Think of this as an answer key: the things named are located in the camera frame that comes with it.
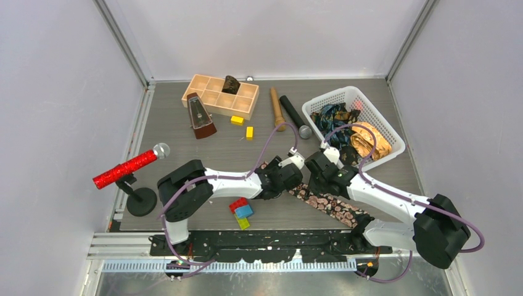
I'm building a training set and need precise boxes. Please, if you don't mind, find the black pink floral tie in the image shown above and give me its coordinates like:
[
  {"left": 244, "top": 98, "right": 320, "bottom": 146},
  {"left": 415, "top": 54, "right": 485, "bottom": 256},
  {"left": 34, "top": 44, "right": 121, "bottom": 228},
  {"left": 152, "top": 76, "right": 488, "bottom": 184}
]
[{"left": 288, "top": 182, "right": 373, "bottom": 229}]

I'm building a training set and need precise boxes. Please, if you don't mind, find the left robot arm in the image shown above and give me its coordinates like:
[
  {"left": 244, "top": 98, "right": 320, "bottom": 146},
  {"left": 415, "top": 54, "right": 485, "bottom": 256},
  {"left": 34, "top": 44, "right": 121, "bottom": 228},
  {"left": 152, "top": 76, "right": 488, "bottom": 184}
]
[{"left": 157, "top": 154, "right": 305, "bottom": 255}]

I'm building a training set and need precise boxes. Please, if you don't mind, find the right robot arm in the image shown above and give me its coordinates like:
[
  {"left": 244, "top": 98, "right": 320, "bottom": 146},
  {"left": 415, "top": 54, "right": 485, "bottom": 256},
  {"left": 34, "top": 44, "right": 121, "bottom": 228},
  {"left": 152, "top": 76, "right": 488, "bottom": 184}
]
[{"left": 305, "top": 151, "right": 471, "bottom": 269}]

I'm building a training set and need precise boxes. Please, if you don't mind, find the red toy brick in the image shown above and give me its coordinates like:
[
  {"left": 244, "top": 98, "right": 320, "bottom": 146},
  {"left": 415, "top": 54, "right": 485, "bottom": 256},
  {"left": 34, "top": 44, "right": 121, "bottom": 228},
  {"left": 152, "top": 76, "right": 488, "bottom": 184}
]
[{"left": 229, "top": 197, "right": 249, "bottom": 214}]

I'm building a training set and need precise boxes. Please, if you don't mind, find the blue toy brick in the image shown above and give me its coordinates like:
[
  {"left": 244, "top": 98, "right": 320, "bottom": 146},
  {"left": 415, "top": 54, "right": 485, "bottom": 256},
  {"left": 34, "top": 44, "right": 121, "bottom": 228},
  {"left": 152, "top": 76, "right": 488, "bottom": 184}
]
[{"left": 234, "top": 205, "right": 253, "bottom": 219}]

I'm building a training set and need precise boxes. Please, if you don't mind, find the black microphone silver head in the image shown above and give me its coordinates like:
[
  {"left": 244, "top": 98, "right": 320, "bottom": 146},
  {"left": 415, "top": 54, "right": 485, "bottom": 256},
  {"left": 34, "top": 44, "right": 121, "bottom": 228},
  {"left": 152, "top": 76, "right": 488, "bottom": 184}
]
[{"left": 279, "top": 96, "right": 312, "bottom": 139}]

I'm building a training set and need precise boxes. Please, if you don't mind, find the orange gold tie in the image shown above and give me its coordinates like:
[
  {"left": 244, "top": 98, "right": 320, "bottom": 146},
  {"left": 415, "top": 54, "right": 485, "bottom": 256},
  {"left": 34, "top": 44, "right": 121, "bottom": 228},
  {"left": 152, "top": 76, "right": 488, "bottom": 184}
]
[{"left": 350, "top": 122, "right": 392, "bottom": 161}]

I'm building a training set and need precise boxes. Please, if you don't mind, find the yellow green translucent brick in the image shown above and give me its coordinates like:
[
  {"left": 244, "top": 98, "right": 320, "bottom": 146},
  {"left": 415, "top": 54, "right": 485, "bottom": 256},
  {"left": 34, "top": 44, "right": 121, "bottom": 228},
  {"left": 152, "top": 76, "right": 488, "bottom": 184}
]
[{"left": 234, "top": 215, "right": 250, "bottom": 231}]

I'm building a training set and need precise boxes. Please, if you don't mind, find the blue patterned tie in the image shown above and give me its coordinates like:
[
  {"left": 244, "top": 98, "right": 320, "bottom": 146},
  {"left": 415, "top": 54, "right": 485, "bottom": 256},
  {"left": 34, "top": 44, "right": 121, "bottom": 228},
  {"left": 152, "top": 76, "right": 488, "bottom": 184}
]
[{"left": 310, "top": 103, "right": 361, "bottom": 149}]

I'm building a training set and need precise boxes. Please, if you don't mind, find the yellow block upright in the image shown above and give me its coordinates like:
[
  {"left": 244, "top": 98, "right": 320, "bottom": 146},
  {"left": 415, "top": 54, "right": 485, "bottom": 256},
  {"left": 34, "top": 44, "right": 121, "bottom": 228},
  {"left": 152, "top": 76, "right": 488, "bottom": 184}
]
[{"left": 245, "top": 126, "right": 253, "bottom": 141}]

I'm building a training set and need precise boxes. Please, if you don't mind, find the yellow block near tray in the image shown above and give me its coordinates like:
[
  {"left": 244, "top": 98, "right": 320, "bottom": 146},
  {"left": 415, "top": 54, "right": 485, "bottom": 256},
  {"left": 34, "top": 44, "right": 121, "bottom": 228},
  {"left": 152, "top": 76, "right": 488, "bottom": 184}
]
[{"left": 230, "top": 116, "right": 245, "bottom": 126}]

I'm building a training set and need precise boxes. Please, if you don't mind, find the wooden compartment tray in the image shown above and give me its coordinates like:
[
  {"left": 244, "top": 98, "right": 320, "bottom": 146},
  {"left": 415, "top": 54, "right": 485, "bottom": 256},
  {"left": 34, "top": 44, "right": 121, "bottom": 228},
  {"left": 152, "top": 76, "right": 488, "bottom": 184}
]
[{"left": 181, "top": 74, "right": 259, "bottom": 120}]

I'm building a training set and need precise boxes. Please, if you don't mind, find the white plastic basket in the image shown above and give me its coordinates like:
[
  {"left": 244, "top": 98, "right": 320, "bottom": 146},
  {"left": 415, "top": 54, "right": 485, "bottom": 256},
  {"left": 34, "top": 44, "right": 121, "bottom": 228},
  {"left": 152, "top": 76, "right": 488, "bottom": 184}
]
[{"left": 301, "top": 86, "right": 406, "bottom": 172}]

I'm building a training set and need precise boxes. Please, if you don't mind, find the brown wooden metronome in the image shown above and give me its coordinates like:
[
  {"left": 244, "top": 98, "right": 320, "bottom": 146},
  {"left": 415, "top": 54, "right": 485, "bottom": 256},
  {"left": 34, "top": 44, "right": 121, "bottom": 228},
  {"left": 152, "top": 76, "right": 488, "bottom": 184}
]
[{"left": 186, "top": 92, "right": 217, "bottom": 139}]

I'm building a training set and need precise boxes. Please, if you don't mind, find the dark rolled tie in tray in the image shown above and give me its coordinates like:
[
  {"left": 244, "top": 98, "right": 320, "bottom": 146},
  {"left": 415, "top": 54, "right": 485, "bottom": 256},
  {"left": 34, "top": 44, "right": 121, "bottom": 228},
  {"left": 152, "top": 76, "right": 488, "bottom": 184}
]
[{"left": 221, "top": 75, "right": 241, "bottom": 95}]

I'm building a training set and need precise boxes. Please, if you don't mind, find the red glitter microphone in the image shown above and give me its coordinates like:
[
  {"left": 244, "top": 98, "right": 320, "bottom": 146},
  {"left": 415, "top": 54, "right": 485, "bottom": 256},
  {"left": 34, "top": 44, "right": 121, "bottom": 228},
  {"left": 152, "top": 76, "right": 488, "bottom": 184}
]
[{"left": 93, "top": 143, "right": 170, "bottom": 189}]

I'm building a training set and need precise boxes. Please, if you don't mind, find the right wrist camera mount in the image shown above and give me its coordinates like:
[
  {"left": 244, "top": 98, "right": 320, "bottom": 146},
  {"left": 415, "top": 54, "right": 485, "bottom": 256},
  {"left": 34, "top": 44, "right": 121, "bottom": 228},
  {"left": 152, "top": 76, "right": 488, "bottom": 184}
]
[{"left": 319, "top": 142, "right": 340, "bottom": 165}]

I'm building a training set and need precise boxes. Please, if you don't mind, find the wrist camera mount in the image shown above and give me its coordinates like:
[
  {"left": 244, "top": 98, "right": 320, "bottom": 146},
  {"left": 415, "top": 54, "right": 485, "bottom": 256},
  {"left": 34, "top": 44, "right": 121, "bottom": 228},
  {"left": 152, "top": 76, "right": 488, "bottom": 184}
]
[
  {"left": 278, "top": 147, "right": 305, "bottom": 170},
  {"left": 319, "top": 142, "right": 340, "bottom": 165}
]

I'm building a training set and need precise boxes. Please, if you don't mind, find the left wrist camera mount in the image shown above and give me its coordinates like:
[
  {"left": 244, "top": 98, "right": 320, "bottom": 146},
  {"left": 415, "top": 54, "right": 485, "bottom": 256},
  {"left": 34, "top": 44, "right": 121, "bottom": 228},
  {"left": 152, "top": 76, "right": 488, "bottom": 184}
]
[{"left": 278, "top": 147, "right": 305, "bottom": 170}]

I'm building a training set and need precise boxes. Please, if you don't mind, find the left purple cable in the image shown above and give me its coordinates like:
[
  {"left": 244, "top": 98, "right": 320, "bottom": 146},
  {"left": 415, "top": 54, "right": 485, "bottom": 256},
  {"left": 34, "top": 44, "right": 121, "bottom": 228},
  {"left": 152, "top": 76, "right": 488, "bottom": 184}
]
[{"left": 157, "top": 121, "right": 300, "bottom": 281}]

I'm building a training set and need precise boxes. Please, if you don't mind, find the purple cable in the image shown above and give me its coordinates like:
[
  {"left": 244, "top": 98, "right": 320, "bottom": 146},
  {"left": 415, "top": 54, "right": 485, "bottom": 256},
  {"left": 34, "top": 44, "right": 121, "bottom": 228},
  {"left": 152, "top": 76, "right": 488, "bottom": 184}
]
[
  {"left": 320, "top": 123, "right": 486, "bottom": 284},
  {"left": 157, "top": 121, "right": 300, "bottom": 281}
]

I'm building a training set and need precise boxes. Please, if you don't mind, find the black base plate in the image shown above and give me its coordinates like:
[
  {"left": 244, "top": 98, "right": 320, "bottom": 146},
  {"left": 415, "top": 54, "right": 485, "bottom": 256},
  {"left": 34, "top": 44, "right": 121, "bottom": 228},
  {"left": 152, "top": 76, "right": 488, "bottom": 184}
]
[{"left": 173, "top": 229, "right": 392, "bottom": 263}]

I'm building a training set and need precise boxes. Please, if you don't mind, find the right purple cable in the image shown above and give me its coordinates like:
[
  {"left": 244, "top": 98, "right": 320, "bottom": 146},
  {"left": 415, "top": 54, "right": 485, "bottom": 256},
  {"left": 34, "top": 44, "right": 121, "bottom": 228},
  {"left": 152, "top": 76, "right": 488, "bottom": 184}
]
[{"left": 320, "top": 123, "right": 486, "bottom": 284}]

